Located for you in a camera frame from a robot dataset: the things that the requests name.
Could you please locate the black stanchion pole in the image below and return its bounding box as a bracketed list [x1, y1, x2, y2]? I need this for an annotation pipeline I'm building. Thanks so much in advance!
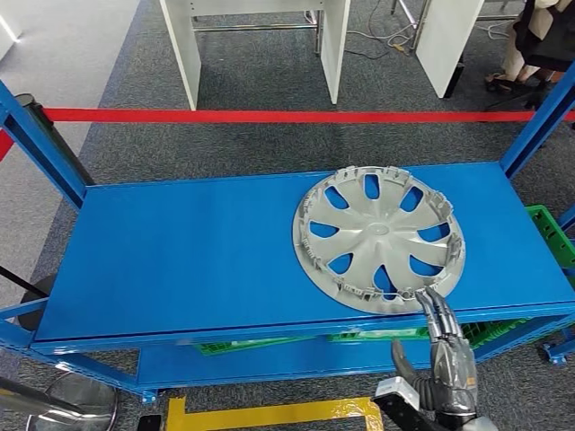
[0, 266, 57, 332]

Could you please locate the white floor cable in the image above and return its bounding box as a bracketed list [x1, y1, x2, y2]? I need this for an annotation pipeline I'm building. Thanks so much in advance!
[346, 26, 414, 54]

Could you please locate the black floor cable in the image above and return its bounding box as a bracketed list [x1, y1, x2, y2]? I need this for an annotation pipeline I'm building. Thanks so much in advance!
[343, 0, 392, 62]

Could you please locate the blue metal shelf rack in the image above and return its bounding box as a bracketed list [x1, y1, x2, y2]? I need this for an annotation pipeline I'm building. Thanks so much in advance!
[543, 204, 575, 366]
[0, 59, 575, 407]

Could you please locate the grey plastic wheel hubcap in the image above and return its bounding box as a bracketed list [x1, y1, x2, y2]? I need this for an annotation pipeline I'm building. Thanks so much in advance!
[292, 165, 466, 316]

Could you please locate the red barrier belt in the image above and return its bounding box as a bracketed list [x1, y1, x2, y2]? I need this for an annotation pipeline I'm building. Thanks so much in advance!
[42, 107, 575, 125]
[0, 129, 15, 163]

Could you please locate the green plastic crate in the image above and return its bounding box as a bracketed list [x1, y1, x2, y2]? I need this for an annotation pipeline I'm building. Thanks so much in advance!
[525, 205, 575, 288]
[193, 336, 316, 357]
[327, 318, 543, 351]

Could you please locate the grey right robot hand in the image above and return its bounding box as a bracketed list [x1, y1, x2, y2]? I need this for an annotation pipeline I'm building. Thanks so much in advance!
[391, 286, 478, 419]

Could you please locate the black office chair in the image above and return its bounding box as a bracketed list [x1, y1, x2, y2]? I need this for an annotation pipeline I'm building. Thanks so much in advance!
[487, 0, 575, 113]

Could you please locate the person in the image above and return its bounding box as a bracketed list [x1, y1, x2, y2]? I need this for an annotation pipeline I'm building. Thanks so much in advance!
[484, 0, 575, 95]

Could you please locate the white desk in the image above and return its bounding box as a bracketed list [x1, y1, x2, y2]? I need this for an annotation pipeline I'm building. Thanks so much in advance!
[391, 0, 526, 101]
[159, 0, 351, 112]

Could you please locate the chrome stanchion post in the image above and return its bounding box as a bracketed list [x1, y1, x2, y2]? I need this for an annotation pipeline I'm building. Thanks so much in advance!
[16, 93, 96, 187]
[0, 369, 119, 431]

